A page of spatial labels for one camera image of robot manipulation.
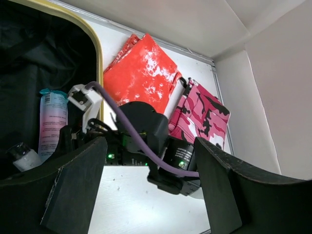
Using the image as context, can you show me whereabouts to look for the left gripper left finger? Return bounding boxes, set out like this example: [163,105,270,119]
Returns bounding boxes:
[0,137,107,234]

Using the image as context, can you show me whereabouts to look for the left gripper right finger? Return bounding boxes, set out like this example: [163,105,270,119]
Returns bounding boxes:
[195,137,312,234]

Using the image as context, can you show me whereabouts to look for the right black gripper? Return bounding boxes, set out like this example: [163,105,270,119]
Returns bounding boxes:
[59,118,117,151]

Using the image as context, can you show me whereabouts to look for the pink blue tube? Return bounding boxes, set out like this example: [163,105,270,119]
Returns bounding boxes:
[38,89,68,162]

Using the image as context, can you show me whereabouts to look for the small clear black-capped bottle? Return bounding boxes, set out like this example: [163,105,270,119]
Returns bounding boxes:
[5,142,42,172]

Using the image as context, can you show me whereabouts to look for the red white patterned cloth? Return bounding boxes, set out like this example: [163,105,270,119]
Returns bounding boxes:
[103,34,182,114]

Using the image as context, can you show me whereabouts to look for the pink camouflage cloth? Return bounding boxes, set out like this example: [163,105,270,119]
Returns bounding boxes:
[169,78,231,149]

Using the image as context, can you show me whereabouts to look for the yellow hard-shell suitcase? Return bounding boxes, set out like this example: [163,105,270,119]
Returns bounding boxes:
[0,0,102,179]

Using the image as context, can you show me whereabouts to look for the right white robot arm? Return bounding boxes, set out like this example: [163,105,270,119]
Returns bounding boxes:
[55,101,201,196]

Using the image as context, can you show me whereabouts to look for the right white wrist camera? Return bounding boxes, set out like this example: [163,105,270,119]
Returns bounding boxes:
[67,84,102,134]

